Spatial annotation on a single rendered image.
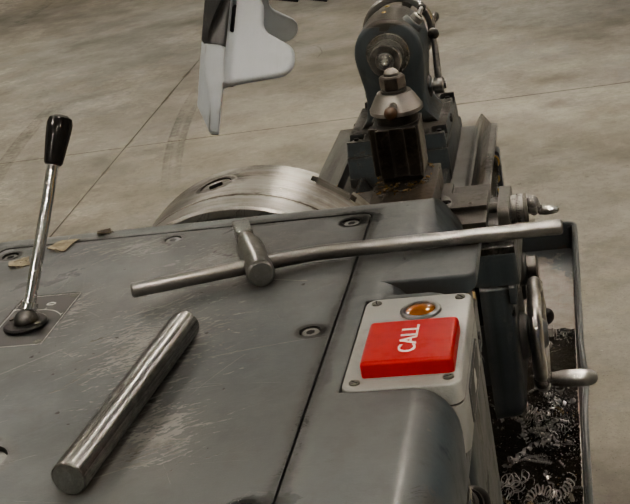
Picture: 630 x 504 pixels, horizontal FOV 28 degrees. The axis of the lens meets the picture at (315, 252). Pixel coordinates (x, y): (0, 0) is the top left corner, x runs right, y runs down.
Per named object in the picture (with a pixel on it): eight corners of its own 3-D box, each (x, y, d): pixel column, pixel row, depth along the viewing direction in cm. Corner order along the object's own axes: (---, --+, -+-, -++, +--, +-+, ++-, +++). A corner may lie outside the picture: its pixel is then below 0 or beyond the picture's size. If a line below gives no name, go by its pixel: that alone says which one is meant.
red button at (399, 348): (456, 384, 79) (452, 355, 78) (363, 391, 80) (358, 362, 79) (462, 341, 84) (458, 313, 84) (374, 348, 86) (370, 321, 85)
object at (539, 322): (564, 422, 190) (548, 283, 181) (497, 426, 192) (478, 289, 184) (562, 341, 214) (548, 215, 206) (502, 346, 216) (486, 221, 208)
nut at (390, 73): (405, 93, 182) (402, 70, 181) (378, 96, 183) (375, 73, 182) (408, 85, 186) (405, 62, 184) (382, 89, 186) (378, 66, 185)
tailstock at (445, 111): (450, 171, 235) (429, 18, 224) (348, 182, 239) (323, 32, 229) (460, 123, 262) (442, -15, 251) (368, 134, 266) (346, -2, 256)
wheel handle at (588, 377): (599, 388, 188) (597, 372, 187) (545, 392, 190) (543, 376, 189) (598, 379, 191) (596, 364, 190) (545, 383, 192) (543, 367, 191)
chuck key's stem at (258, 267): (230, 241, 107) (249, 289, 97) (226, 217, 107) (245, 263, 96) (255, 236, 108) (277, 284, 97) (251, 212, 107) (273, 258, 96)
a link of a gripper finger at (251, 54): (289, 123, 77) (301, -12, 80) (192, 114, 77) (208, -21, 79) (287, 141, 80) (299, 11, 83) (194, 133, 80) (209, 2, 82)
